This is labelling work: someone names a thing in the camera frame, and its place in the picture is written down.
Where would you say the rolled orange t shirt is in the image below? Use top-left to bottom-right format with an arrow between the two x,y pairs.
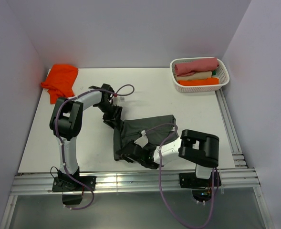
178,78 -> 219,86

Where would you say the white plastic basket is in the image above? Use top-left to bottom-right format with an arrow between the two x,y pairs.
169,57 -> 230,93

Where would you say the rolled pink t shirt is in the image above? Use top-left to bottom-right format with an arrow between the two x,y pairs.
174,58 -> 219,76

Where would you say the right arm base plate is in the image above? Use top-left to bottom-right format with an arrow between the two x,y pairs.
179,171 -> 222,205

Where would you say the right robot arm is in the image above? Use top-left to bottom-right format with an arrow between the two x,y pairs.
114,129 -> 221,189

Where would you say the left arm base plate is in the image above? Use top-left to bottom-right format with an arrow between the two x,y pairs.
52,174 -> 96,206

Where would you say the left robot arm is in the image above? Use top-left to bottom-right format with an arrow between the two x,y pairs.
49,83 -> 123,192

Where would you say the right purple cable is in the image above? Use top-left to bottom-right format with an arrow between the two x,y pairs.
142,123 -> 219,229

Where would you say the rolled beige t shirt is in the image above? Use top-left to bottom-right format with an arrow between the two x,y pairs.
174,71 -> 212,82

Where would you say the purple cable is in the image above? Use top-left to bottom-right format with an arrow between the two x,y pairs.
142,123 -> 219,229
54,84 -> 135,211

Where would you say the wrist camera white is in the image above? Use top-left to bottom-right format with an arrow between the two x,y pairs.
112,95 -> 125,106
134,130 -> 149,148

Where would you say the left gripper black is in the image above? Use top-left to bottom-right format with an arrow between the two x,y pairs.
96,102 -> 123,129

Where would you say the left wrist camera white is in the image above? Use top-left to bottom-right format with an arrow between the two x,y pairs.
112,95 -> 125,106

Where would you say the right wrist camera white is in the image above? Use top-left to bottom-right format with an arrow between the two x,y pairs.
134,130 -> 149,148

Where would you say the aluminium rail frame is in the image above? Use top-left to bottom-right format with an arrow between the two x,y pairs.
0,90 -> 274,229

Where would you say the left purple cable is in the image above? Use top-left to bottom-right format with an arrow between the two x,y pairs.
54,84 -> 135,211

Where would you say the dark grey t shirt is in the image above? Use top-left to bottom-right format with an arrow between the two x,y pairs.
113,114 -> 176,161

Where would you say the orange t shirt on table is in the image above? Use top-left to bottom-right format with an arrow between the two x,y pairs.
41,64 -> 78,104

